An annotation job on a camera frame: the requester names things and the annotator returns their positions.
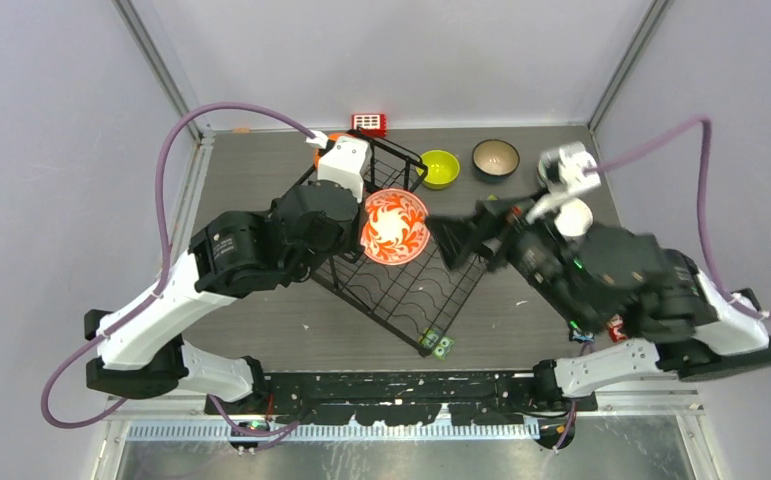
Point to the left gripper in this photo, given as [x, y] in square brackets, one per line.
[353, 242]

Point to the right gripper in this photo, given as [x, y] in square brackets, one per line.
[503, 218]

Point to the white red patterned bowl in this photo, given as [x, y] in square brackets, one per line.
[395, 232]

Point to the yellow green bowl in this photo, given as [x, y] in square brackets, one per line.
[442, 169]

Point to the black wire dish rack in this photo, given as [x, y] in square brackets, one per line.
[407, 299]

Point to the orange bowl top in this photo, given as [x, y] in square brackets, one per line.
[320, 152]

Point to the white ribbed bowl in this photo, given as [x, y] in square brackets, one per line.
[573, 219]

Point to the floral pale green bowl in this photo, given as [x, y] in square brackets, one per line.
[542, 173]

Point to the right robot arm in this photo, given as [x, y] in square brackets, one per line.
[664, 313]

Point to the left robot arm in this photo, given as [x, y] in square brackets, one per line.
[233, 256]

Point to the green owl number tile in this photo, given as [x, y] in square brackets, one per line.
[437, 343]

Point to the red toy brick block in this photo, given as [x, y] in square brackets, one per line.
[372, 124]

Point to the blue owl number tile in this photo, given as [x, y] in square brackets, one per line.
[579, 336]

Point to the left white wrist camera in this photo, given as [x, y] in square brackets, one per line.
[345, 163]

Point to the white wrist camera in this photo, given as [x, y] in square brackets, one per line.
[345, 163]
[571, 172]

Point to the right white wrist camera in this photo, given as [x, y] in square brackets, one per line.
[571, 172]

